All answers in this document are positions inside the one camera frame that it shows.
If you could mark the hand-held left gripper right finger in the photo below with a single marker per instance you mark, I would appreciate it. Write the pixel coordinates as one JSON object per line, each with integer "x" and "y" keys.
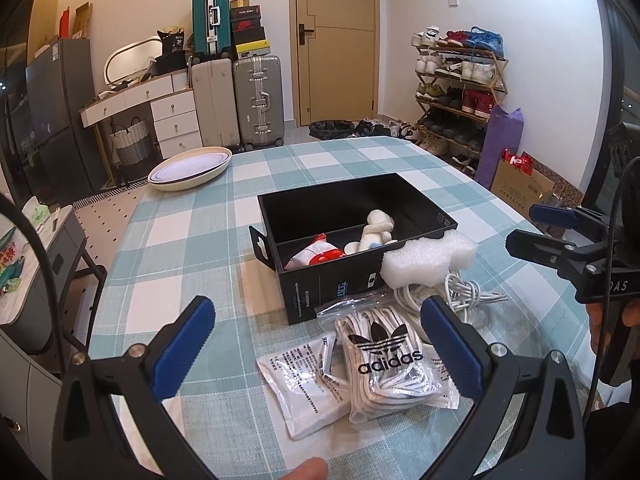
{"x": 452, "y": 355}

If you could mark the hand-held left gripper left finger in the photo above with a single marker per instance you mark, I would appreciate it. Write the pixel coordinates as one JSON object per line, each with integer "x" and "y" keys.
{"x": 182, "y": 350}

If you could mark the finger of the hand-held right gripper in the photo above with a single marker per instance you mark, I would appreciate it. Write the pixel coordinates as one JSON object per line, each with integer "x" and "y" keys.
{"x": 540, "y": 250}
{"x": 552, "y": 215}

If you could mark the clear bag of white shoelaces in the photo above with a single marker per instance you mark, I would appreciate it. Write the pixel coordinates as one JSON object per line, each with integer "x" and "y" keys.
{"x": 385, "y": 360}

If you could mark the white foam block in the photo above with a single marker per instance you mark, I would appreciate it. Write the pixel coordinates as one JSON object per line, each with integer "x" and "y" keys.
{"x": 425, "y": 260}

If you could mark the white printed packet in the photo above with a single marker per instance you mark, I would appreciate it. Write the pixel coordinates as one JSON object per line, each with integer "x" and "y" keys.
{"x": 295, "y": 385}

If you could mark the black storage box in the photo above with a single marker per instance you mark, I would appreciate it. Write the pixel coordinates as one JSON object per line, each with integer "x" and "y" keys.
{"x": 300, "y": 290}

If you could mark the person's right hand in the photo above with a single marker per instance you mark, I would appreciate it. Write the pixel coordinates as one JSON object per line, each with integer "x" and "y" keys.
{"x": 597, "y": 327}

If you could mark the person's left hand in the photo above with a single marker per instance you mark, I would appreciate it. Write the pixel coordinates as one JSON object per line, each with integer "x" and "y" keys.
{"x": 310, "y": 471}

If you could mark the brown patterned flat box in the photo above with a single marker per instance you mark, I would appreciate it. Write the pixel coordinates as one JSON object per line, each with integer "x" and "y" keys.
{"x": 567, "y": 195}

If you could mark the brown cardboard box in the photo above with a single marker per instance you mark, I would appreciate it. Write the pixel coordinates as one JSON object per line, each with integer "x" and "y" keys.
{"x": 520, "y": 190}

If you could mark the red packets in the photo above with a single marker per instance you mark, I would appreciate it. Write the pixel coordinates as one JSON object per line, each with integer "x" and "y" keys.
{"x": 517, "y": 162}

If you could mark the purple folded bag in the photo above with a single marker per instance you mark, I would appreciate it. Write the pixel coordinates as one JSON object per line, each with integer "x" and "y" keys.
{"x": 500, "y": 145}

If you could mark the rows of assorted shoes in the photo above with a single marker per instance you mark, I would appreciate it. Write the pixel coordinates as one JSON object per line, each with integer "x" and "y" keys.
{"x": 475, "y": 102}

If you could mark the white plush toy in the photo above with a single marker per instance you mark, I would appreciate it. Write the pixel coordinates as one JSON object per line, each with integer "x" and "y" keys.
{"x": 375, "y": 230}

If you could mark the wooden shoe rack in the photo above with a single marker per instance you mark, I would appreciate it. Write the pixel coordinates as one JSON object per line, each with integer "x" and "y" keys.
{"x": 500, "y": 77}

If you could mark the grey side cabinet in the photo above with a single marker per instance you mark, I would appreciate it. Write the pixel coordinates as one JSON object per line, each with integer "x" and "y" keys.
{"x": 60, "y": 255}

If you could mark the grey low cabinet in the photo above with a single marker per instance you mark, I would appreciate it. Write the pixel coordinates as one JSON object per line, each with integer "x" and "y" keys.
{"x": 25, "y": 390}

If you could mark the red and white pouch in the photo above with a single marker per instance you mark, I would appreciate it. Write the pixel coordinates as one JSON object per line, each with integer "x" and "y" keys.
{"x": 315, "y": 255}

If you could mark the cream oval tray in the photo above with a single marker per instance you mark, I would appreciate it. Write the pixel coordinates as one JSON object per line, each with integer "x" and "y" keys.
{"x": 190, "y": 165}
{"x": 200, "y": 185}

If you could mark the loose sneakers pile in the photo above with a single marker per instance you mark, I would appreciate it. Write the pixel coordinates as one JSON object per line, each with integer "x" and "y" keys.
{"x": 385, "y": 129}

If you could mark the woven laundry basket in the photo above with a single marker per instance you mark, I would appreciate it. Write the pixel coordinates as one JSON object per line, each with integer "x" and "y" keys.
{"x": 131, "y": 147}

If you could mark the white dresser with drawers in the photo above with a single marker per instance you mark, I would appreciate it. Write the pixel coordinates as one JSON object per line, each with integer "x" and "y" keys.
{"x": 175, "y": 120}

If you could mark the black mesh basket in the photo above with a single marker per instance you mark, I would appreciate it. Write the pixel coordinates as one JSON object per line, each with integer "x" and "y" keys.
{"x": 330, "y": 131}

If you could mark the beige suitcase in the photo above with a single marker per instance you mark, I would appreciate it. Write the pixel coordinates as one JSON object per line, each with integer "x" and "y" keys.
{"x": 215, "y": 105}

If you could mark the tan wooden door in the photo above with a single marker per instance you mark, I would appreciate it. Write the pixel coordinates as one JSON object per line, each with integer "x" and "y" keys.
{"x": 340, "y": 70}

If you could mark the silver suitcase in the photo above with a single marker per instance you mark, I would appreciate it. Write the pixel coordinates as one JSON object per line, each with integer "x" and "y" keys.
{"x": 257, "y": 100}

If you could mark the grey refrigerator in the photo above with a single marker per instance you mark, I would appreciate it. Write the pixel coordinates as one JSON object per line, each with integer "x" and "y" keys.
{"x": 65, "y": 110}

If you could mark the white oval mirror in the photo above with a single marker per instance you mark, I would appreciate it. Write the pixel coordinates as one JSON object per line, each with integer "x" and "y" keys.
{"x": 130, "y": 57}

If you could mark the black paper bag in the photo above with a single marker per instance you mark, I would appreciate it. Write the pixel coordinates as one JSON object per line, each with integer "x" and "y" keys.
{"x": 172, "y": 52}

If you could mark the dark shoe box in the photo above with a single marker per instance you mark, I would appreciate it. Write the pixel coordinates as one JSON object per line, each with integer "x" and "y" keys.
{"x": 248, "y": 36}

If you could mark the teal suitcase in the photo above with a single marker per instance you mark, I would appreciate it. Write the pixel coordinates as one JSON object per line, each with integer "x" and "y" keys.
{"x": 205, "y": 20}

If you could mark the red logo shoe box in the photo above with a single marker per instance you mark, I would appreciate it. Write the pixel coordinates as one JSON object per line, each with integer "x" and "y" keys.
{"x": 245, "y": 24}

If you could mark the open cardboard box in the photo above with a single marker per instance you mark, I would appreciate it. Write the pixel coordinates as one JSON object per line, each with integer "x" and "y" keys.
{"x": 81, "y": 22}

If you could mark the red paper bag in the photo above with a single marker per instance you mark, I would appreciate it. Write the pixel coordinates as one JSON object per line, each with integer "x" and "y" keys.
{"x": 65, "y": 22}

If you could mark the tall flat cardboard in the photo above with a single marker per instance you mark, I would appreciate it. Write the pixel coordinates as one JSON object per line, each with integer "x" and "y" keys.
{"x": 45, "y": 25}

